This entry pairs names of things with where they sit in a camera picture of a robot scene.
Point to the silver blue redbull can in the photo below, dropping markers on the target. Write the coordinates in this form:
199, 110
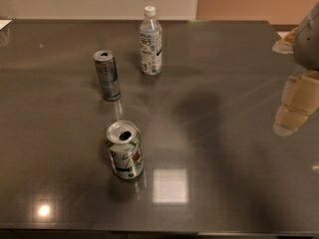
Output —
106, 68

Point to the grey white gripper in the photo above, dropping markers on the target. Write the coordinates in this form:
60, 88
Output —
307, 49

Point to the white green soda can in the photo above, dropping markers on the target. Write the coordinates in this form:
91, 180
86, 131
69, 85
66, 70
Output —
123, 141

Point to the white paper at table corner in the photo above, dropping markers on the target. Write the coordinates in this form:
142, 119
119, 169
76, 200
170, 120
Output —
4, 23

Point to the clear plastic water bottle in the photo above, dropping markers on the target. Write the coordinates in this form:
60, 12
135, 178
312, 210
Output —
150, 41

